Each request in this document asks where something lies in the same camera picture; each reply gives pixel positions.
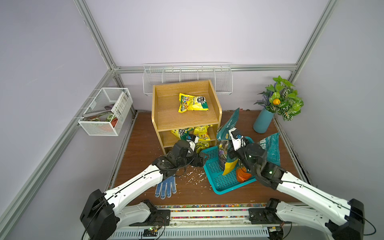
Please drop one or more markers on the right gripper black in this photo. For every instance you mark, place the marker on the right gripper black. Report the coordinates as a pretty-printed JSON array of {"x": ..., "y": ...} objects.
[{"x": 231, "y": 153}]

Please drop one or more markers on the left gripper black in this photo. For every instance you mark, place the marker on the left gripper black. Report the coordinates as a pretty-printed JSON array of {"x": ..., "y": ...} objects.
[{"x": 201, "y": 161}]

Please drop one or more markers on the dark green yellow fertilizer bag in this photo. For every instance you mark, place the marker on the dark green yellow fertilizer bag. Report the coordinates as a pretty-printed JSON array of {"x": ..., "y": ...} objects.
[{"x": 227, "y": 163}]

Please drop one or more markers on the yellow green packet shelf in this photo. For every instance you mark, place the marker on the yellow green packet shelf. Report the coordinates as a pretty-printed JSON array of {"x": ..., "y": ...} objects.
[{"x": 182, "y": 134}]

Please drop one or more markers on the teal orange soil bag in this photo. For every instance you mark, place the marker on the teal orange soil bag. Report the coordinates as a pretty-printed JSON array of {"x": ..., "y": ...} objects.
[{"x": 271, "y": 148}]

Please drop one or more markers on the teal plastic basket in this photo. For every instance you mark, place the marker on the teal plastic basket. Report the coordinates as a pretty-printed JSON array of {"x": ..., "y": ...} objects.
[{"x": 222, "y": 184}]

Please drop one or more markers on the yellow fertilizer packet top shelf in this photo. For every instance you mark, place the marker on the yellow fertilizer packet top shelf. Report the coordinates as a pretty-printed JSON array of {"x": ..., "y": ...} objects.
[{"x": 192, "y": 103}]

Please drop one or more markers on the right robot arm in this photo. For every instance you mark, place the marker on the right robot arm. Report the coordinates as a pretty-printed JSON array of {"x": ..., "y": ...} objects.
[{"x": 337, "y": 217}]

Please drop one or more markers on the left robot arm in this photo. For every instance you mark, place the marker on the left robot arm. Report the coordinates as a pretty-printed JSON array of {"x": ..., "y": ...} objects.
[{"x": 104, "y": 212}]

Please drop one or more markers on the yellow packet bottom shelf right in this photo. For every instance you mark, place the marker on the yellow packet bottom shelf right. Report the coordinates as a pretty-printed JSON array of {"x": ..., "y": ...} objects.
[{"x": 200, "y": 146}]

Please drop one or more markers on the yellow flower packet middle shelf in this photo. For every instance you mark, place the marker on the yellow flower packet middle shelf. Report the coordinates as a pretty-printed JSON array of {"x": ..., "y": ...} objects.
[{"x": 201, "y": 132}]

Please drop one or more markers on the wooden three-tier shelf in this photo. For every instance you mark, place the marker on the wooden three-tier shelf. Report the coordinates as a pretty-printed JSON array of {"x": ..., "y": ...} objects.
[{"x": 166, "y": 116}]

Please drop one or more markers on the teal vase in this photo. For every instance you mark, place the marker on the teal vase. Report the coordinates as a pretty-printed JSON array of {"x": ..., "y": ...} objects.
[{"x": 263, "y": 121}]

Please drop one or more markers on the blue dotted work glove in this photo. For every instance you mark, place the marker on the blue dotted work glove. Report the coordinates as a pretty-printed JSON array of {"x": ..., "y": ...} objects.
[{"x": 166, "y": 188}]

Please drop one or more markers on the artificial green plant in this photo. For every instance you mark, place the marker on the artificial green plant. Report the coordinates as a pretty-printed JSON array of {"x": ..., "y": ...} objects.
[{"x": 281, "y": 99}]

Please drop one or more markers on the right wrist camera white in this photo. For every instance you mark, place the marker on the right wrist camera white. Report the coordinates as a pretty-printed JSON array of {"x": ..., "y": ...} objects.
[{"x": 237, "y": 138}]

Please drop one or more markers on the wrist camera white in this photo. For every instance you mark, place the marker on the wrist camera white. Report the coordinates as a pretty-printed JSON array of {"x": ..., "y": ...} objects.
[
  {"x": 193, "y": 139},
  {"x": 237, "y": 138}
]

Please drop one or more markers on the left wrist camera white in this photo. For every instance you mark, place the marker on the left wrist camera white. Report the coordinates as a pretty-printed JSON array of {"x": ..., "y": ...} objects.
[{"x": 193, "y": 139}]

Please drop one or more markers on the aluminium rail frame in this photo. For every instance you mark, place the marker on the aluminium rail frame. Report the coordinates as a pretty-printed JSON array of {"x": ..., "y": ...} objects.
[{"x": 210, "y": 217}]

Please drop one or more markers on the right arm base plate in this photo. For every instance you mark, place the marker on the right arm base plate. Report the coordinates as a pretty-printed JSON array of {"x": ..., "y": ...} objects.
[{"x": 262, "y": 216}]

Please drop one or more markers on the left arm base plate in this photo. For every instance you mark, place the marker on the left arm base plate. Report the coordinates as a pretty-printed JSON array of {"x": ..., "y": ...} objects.
[{"x": 157, "y": 217}]

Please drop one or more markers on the white wire rack back wall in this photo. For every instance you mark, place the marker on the white wire rack back wall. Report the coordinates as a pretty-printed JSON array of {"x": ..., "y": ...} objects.
[{"x": 219, "y": 73}]

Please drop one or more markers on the white wire basket left wall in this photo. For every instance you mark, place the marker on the white wire basket left wall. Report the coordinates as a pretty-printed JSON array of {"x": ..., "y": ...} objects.
[{"x": 107, "y": 112}]

